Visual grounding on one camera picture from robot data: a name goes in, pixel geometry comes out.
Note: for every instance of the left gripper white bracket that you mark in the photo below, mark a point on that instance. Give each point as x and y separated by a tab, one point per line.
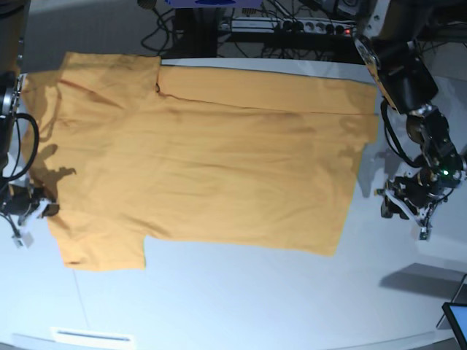
412	201

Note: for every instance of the orange T-shirt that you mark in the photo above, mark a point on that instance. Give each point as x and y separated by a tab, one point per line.
131	148

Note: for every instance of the white flat label strip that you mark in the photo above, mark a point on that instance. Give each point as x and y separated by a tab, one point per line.
61	332

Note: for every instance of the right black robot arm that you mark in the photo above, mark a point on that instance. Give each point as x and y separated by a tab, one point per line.
14	16

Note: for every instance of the tablet with blue screen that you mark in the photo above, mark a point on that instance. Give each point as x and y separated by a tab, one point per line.
456	317

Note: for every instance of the grey tablet stand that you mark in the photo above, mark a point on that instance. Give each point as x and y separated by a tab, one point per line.
459	297

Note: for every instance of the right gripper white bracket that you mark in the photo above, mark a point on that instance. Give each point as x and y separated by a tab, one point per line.
22	207

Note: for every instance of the black table frame post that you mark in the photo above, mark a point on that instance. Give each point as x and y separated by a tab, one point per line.
199	29

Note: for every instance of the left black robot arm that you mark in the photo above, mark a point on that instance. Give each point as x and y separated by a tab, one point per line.
415	128

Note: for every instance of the white power strip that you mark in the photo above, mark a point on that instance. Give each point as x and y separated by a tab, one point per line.
305	25

